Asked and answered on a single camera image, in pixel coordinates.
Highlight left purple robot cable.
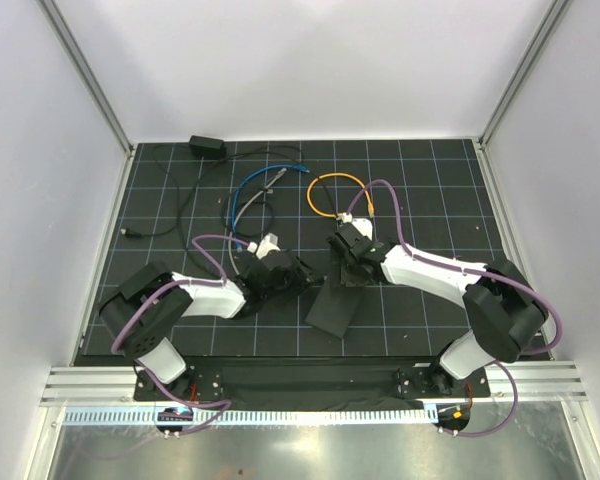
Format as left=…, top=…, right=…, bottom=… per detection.
left=110, top=233, right=234, bottom=434

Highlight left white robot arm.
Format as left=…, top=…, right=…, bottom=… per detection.
left=98, top=248, right=324, bottom=400

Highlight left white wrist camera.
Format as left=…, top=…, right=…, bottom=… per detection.
left=247, top=233, right=280, bottom=259

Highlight black braided cable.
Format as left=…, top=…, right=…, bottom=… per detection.
left=177, top=144, right=346, bottom=221

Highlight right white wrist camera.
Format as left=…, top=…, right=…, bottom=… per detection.
left=337, top=212, right=373, bottom=240

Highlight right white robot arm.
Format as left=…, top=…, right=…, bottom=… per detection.
left=328, top=219, right=549, bottom=396

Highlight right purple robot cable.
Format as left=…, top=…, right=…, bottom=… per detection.
left=344, top=179, right=566, bottom=437

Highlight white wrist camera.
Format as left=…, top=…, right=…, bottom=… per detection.
left=337, top=212, right=373, bottom=240
left=247, top=233, right=280, bottom=259

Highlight yellow ethernet cable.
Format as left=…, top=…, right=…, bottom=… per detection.
left=305, top=172, right=376, bottom=220

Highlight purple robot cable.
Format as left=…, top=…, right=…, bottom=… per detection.
left=110, top=233, right=234, bottom=434
left=344, top=179, right=566, bottom=437

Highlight grey ethernet cable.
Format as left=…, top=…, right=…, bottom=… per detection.
left=227, top=168, right=287, bottom=274

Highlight blue ethernet cable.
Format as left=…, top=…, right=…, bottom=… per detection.
left=228, top=163, right=312, bottom=251

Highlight black grid mat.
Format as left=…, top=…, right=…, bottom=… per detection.
left=95, top=139, right=504, bottom=357

